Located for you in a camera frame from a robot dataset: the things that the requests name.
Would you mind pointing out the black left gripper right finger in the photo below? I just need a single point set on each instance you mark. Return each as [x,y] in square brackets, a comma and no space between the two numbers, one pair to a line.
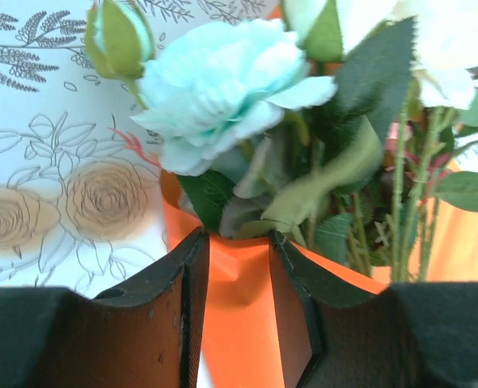
[384,343]

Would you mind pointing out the artificial flower bouquet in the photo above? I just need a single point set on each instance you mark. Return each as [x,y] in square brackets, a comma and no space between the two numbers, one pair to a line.
[222,93]

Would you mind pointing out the orange wrapping paper sheet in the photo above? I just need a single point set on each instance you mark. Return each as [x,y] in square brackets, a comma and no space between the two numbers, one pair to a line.
[238,315]

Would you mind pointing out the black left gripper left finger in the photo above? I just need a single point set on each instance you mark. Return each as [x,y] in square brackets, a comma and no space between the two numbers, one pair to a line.
[101,343]

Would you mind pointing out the floral patterned tablecloth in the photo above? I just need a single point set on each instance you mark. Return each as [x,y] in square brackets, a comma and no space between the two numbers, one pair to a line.
[40,161]

